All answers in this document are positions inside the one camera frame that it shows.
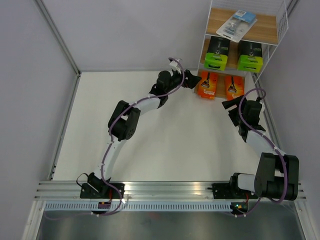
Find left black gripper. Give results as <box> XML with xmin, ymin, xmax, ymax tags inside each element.
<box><xmin>165</xmin><ymin>67</ymin><xmax>202</xmax><ymax>94</ymax></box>

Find orange razor box front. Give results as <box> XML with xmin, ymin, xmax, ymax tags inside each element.
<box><xmin>196</xmin><ymin>71</ymin><xmax>218</xmax><ymax>100</ymax></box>

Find orange razor box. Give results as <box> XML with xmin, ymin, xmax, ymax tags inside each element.
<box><xmin>224</xmin><ymin>75</ymin><xmax>245</xmax><ymax>101</ymax></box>
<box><xmin>196</xmin><ymin>71</ymin><xmax>218</xmax><ymax>100</ymax></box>

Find green black razor box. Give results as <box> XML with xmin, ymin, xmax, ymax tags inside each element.
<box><xmin>204</xmin><ymin>36</ymin><xmax>230</xmax><ymax>71</ymax></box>
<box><xmin>237</xmin><ymin>41</ymin><xmax>263</xmax><ymax>73</ymax></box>

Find white wire wooden shelf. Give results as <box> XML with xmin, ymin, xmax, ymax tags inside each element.
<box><xmin>197</xmin><ymin>0</ymin><xmax>289</xmax><ymax>99</ymax></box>

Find blue clear razor blister pack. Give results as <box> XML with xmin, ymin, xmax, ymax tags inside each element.
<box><xmin>216</xmin><ymin>9</ymin><xmax>258</xmax><ymax>43</ymax></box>

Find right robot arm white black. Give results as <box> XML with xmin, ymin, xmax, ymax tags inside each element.
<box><xmin>222</xmin><ymin>95</ymin><xmax>299</xmax><ymax>202</ymax></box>

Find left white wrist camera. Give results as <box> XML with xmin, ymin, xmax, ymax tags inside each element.
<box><xmin>168</xmin><ymin>57</ymin><xmax>182</xmax><ymax>74</ymax></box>

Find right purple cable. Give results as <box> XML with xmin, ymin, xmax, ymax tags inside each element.
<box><xmin>232</xmin><ymin>87</ymin><xmax>288</xmax><ymax>218</ymax></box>

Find purple cable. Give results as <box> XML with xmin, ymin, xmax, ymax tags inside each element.
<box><xmin>232</xmin><ymin>87</ymin><xmax>288</xmax><ymax>218</ymax></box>
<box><xmin>44</xmin><ymin>57</ymin><xmax>186</xmax><ymax>221</ymax></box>

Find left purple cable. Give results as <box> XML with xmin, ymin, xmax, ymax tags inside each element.
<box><xmin>44</xmin><ymin>57</ymin><xmax>186</xmax><ymax>221</ymax></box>

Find white slotted cable duct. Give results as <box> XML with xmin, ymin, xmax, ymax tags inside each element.
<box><xmin>44</xmin><ymin>201</ymin><xmax>232</xmax><ymax>212</ymax></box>

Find aluminium corner post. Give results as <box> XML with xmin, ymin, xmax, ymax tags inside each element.
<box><xmin>33</xmin><ymin>0</ymin><xmax>82</xmax><ymax>77</ymax></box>

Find aluminium rail frame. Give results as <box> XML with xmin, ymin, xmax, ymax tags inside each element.
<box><xmin>34</xmin><ymin>180</ymin><xmax>308</xmax><ymax>202</ymax></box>

